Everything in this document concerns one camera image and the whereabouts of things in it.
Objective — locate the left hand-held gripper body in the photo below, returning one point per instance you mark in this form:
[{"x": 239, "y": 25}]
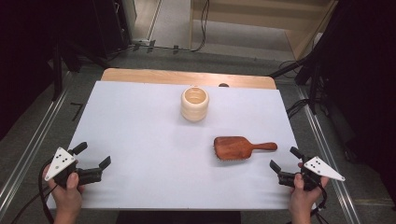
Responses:
[{"x": 60, "y": 161}]

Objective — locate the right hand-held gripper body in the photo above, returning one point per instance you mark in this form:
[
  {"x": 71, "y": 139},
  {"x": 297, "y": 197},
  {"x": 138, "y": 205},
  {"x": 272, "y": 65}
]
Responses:
[{"x": 322, "y": 168}]

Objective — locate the wooden paddle hairbrush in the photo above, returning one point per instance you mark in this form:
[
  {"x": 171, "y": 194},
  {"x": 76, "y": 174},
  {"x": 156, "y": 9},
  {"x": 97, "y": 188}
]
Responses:
[{"x": 232, "y": 148}]

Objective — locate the cream ribbed cup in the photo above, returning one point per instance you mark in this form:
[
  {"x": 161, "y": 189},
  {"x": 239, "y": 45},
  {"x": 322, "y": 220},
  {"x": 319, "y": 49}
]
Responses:
[{"x": 194, "y": 109}]

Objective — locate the person's right hand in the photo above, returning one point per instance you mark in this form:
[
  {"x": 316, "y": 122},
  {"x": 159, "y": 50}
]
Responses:
[{"x": 302, "y": 199}]

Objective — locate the person's left hand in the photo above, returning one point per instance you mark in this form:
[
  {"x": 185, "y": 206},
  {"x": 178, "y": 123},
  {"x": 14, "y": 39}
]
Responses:
[{"x": 67, "y": 199}]

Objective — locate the white table cover sheet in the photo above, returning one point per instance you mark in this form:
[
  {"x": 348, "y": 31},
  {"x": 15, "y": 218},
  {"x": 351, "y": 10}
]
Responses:
[{"x": 140, "y": 149}]

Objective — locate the black metal stand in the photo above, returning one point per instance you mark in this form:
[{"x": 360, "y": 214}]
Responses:
[
  {"x": 57, "y": 71},
  {"x": 313, "y": 81}
]

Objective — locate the dark curtain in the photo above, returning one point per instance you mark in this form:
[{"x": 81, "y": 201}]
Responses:
[
  {"x": 21, "y": 62},
  {"x": 367, "y": 77}
]

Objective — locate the dark cabinet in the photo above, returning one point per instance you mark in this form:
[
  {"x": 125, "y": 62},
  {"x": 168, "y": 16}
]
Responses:
[{"x": 109, "y": 25}]

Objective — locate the light wooden partition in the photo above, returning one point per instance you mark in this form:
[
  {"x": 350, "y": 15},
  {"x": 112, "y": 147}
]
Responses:
[{"x": 243, "y": 18}]

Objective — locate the metal floor rail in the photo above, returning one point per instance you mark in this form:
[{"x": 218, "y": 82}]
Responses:
[
  {"x": 31, "y": 149},
  {"x": 327, "y": 149}
]

